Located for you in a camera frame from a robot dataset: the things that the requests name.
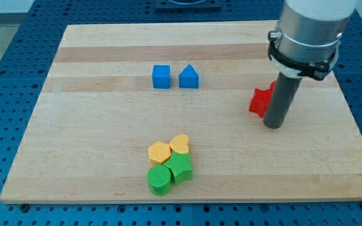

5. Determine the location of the green star block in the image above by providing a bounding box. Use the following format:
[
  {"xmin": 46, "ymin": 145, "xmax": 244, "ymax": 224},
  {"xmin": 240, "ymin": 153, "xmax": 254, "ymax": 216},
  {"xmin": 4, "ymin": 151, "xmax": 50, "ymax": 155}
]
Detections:
[{"xmin": 164, "ymin": 151, "xmax": 193, "ymax": 185}]

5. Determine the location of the red star block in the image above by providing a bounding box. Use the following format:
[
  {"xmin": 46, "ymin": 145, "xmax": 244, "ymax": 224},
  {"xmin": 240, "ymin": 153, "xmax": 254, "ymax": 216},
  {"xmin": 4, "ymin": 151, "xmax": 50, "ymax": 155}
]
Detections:
[{"xmin": 248, "ymin": 89, "xmax": 273, "ymax": 118}]

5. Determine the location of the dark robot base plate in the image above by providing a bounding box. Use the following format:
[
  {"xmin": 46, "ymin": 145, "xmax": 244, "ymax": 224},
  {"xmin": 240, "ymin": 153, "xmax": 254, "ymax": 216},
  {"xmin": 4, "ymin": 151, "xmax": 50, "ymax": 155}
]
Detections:
[{"xmin": 154, "ymin": 0, "xmax": 222, "ymax": 12}]

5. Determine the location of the yellow heart block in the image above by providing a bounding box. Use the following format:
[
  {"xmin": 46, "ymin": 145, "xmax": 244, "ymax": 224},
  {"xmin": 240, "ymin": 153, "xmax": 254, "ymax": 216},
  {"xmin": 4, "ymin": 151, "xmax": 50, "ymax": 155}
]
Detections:
[{"xmin": 169, "ymin": 134, "xmax": 190, "ymax": 154}]

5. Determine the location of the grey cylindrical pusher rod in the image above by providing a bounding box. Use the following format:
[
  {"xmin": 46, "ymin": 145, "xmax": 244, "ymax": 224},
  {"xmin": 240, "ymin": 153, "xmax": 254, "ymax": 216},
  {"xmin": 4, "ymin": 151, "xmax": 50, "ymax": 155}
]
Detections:
[{"xmin": 263, "ymin": 72, "xmax": 302, "ymax": 129}]

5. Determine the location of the wooden board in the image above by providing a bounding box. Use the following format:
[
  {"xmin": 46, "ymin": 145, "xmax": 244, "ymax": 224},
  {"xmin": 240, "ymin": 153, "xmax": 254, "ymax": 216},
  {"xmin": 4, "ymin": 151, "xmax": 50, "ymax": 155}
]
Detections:
[{"xmin": 0, "ymin": 21, "xmax": 362, "ymax": 204}]

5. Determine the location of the blue triangular prism block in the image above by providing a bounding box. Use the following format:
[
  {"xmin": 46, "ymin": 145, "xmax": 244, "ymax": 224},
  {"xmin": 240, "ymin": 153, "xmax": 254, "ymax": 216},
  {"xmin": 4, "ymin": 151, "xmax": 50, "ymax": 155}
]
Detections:
[{"xmin": 178, "ymin": 65, "xmax": 199, "ymax": 89}]

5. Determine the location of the yellow hexagon block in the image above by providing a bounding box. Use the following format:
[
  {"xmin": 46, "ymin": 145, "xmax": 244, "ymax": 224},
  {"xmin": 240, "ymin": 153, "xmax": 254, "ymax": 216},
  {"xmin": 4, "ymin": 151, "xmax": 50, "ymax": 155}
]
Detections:
[{"xmin": 148, "ymin": 141, "xmax": 172, "ymax": 166}]

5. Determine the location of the blue cube block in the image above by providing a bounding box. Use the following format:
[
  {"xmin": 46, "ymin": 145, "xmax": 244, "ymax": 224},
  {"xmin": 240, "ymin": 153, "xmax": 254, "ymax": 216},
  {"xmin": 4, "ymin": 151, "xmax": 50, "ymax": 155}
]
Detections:
[{"xmin": 151, "ymin": 65, "xmax": 171, "ymax": 89}]

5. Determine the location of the red block behind rod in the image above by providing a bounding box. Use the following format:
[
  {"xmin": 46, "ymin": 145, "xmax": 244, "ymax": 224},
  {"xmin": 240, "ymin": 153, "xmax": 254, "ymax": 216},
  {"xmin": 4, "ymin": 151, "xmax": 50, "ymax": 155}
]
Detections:
[{"xmin": 270, "ymin": 80, "xmax": 277, "ymax": 92}]

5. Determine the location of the green cylinder block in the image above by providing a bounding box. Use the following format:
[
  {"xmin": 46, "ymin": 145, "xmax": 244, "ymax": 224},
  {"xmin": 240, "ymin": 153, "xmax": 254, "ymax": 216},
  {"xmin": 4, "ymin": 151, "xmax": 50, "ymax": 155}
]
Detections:
[{"xmin": 146, "ymin": 165, "xmax": 172, "ymax": 196}]

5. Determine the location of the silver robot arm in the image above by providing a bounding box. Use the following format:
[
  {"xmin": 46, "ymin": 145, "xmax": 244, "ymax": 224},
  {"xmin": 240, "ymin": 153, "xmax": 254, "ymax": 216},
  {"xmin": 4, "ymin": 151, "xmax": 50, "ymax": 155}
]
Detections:
[{"xmin": 268, "ymin": 0, "xmax": 357, "ymax": 80}]

